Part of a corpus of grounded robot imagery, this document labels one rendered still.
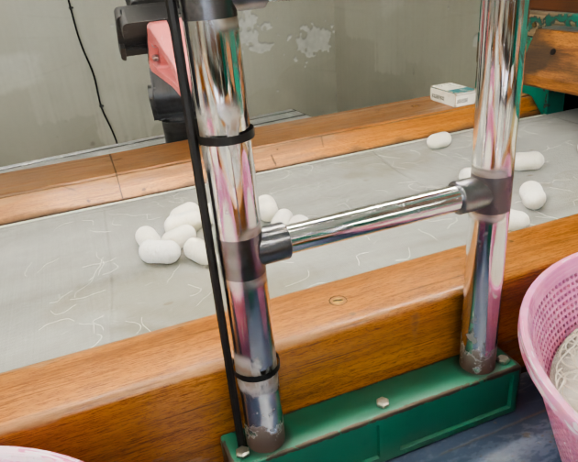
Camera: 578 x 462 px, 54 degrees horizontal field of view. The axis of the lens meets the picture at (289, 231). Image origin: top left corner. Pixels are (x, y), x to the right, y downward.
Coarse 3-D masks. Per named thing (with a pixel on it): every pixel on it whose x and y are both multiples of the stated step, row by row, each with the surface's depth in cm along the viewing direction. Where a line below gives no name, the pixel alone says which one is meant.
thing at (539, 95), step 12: (528, 36) 81; (540, 96) 80; (552, 96) 79; (564, 96) 82; (576, 96) 83; (540, 108) 81; (552, 108) 80; (564, 108) 83; (576, 108) 81; (576, 120) 76
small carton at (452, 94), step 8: (432, 88) 82; (440, 88) 80; (448, 88) 80; (456, 88) 79; (464, 88) 79; (472, 88) 78; (432, 96) 82; (440, 96) 80; (448, 96) 79; (456, 96) 77; (464, 96) 78; (472, 96) 78; (448, 104) 79; (456, 104) 78; (464, 104) 78
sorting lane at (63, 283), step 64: (576, 128) 73; (192, 192) 64; (320, 192) 60; (384, 192) 59; (512, 192) 56; (576, 192) 55; (0, 256) 53; (64, 256) 52; (128, 256) 51; (320, 256) 48; (384, 256) 47; (0, 320) 43; (64, 320) 42; (128, 320) 41
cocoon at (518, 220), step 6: (510, 210) 49; (516, 210) 49; (510, 216) 48; (516, 216) 48; (522, 216) 48; (510, 222) 48; (516, 222) 48; (522, 222) 48; (528, 222) 48; (510, 228) 48; (516, 228) 48
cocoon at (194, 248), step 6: (192, 240) 48; (198, 240) 48; (186, 246) 48; (192, 246) 48; (198, 246) 47; (204, 246) 47; (186, 252) 48; (192, 252) 47; (198, 252) 47; (204, 252) 47; (216, 252) 48; (192, 258) 48; (198, 258) 47; (204, 258) 47; (204, 264) 47
